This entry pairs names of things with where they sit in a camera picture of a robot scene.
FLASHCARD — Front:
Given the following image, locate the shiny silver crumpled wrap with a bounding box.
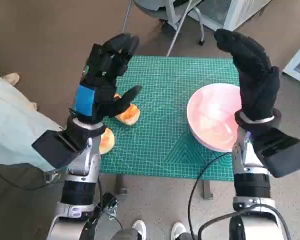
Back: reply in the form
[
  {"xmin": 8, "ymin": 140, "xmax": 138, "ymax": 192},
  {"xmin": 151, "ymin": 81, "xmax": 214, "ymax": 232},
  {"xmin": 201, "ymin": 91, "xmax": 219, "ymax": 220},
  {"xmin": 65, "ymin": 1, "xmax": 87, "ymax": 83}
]
[{"xmin": 43, "ymin": 171, "xmax": 63, "ymax": 185}]

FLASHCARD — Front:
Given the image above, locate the looped black right arm cable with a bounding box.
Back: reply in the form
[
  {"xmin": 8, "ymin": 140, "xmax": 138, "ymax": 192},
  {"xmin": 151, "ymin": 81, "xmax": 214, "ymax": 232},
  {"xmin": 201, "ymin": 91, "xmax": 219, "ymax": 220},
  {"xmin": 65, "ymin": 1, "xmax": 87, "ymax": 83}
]
[{"xmin": 197, "ymin": 203, "xmax": 292, "ymax": 240}]

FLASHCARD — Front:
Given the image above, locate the white cabinet with dark mesh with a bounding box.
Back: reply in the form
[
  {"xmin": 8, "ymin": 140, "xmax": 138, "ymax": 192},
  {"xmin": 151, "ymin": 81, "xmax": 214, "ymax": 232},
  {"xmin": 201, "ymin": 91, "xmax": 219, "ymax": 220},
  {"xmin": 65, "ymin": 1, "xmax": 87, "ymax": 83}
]
[{"xmin": 187, "ymin": 0, "xmax": 266, "ymax": 32}]

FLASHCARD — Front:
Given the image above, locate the white metal rod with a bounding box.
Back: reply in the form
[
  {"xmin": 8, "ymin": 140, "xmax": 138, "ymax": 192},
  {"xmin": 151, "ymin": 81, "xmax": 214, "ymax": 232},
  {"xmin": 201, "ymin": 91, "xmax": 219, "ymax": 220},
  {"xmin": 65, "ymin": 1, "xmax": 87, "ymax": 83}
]
[{"xmin": 166, "ymin": 0, "xmax": 195, "ymax": 58}]

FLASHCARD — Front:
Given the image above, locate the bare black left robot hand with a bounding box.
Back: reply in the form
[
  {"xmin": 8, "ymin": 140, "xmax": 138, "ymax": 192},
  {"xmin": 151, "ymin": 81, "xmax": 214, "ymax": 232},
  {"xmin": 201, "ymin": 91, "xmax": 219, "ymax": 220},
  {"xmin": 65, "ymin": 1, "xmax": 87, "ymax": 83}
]
[{"xmin": 73, "ymin": 33, "xmax": 143, "ymax": 125}]

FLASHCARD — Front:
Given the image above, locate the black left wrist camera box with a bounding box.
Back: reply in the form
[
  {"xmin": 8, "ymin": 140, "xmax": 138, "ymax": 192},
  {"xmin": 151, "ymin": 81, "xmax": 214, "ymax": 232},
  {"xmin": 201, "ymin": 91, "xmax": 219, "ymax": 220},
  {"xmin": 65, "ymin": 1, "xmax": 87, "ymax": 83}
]
[{"xmin": 31, "ymin": 128, "xmax": 88, "ymax": 170}]

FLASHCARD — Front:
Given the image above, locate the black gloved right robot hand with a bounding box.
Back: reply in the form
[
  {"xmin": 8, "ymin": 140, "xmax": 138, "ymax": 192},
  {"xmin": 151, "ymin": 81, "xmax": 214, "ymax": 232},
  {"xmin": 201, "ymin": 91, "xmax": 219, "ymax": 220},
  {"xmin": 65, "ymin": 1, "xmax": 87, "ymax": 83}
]
[{"xmin": 214, "ymin": 28, "xmax": 281, "ymax": 121}]

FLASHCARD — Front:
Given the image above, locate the grey office chair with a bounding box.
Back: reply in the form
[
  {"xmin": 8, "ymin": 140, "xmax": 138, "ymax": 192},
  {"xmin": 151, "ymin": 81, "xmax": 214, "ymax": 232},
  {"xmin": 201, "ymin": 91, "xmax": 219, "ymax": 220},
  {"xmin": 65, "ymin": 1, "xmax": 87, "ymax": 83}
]
[{"xmin": 121, "ymin": 0, "xmax": 207, "ymax": 46}]

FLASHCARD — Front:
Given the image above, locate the black bar with metal bracket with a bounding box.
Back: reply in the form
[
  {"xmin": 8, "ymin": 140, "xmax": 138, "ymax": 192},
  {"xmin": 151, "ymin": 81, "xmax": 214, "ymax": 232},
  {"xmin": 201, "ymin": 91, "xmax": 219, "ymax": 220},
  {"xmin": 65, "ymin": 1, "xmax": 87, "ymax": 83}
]
[{"xmin": 89, "ymin": 191, "xmax": 120, "ymax": 226}]

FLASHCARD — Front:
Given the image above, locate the green cutting mat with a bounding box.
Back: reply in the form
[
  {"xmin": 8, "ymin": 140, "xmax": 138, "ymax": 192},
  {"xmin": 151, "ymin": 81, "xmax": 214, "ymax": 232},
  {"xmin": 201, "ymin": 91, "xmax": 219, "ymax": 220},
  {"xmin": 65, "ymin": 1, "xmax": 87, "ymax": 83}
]
[{"xmin": 97, "ymin": 54, "xmax": 242, "ymax": 182}]

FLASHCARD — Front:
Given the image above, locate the long twisted toy bread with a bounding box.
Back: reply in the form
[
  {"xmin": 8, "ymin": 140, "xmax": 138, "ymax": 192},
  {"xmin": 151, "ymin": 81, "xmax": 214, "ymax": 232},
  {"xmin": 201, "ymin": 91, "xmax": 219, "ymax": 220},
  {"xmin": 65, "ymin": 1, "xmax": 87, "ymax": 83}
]
[{"xmin": 113, "ymin": 93, "xmax": 142, "ymax": 126}]

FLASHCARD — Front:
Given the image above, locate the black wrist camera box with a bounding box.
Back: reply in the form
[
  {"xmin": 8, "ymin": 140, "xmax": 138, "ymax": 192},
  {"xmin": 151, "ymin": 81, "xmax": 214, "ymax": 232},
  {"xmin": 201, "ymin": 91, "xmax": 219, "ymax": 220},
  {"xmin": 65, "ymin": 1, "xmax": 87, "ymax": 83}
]
[
  {"xmin": 249, "ymin": 127, "xmax": 300, "ymax": 179},
  {"xmin": 31, "ymin": 128, "xmax": 88, "ymax": 170}
]

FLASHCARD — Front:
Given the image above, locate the white shoe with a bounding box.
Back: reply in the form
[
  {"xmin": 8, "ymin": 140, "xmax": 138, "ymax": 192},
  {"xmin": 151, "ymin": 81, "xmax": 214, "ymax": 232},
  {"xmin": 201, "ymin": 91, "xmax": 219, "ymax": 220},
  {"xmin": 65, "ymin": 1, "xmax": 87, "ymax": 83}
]
[
  {"xmin": 171, "ymin": 221, "xmax": 187, "ymax": 240},
  {"xmin": 131, "ymin": 219, "xmax": 147, "ymax": 240}
]

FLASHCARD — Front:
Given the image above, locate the person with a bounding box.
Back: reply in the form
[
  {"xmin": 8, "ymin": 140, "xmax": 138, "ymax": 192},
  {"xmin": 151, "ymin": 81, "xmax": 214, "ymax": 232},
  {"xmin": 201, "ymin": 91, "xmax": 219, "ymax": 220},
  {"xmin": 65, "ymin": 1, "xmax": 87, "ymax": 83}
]
[{"xmin": 0, "ymin": 67, "xmax": 63, "ymax": 173}]

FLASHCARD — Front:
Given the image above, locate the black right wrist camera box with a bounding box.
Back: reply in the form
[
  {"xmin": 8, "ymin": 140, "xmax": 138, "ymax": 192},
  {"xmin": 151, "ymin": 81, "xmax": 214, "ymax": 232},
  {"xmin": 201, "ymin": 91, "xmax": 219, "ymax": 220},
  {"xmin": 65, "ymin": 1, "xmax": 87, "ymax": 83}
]
[{"xmin": 249, "ymin": 127, "xmax": 300, "ymax": 179}]

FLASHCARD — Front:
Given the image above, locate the round toy bread bun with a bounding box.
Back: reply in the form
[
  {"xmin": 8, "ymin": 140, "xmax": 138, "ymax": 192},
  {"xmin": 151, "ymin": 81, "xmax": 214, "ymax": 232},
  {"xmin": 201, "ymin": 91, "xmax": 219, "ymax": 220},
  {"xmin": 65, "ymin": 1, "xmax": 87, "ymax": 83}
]
[{"xmin": 99, "ymin": 127, "xmax": 116, "ymax": 155}]

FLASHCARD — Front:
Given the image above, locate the person's foot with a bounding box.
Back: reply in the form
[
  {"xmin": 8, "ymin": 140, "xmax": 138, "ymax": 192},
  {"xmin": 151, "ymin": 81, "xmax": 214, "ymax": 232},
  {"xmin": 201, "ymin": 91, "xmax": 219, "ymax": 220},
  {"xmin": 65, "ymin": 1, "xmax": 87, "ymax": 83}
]
[{"xmin": 2, "ymin": 72, "xmax": 20, "ymax": 86}]

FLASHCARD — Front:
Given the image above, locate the pink bowl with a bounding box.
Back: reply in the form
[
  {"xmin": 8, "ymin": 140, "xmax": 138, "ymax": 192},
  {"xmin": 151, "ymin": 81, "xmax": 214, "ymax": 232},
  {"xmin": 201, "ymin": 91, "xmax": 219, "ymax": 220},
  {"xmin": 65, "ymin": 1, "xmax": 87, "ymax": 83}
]
[{"xmin": 186, "ymin": 83, "xmax": 243, "ymax": 153}]

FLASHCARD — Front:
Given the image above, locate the dark grey leg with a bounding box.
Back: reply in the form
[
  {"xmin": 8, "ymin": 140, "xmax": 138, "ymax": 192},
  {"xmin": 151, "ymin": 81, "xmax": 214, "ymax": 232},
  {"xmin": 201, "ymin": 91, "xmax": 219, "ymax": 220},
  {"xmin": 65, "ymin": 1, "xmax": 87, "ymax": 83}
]
[
  {"xmin": 112, "ymin": 228, "xmax": 138, "ymax": 240},
  {"xmin": 177, "ymin": 232, "xmax": 198, "ymax": 240}
]

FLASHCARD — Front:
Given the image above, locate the black table leg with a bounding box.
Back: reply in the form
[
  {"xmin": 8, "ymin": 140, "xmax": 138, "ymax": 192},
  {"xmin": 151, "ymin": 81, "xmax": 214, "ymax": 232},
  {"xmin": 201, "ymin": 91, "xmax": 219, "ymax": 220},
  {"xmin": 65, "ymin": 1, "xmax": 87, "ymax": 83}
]
[
  {"xmin": 114, "ymin": 174, "xmax": 128, "ymax": 195},
  {"xmin": 202, "ymin": 180, "xmax": 214, "ymax": 200}
]

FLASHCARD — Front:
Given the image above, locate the long black robot cable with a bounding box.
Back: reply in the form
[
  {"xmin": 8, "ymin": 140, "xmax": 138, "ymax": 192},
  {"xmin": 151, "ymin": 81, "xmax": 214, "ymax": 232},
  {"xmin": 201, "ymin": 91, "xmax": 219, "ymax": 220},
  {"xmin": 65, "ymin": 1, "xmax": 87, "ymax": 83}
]
[{"xmin": 187, "ymin": 151, "xmax": 235, "ymax": 237}]

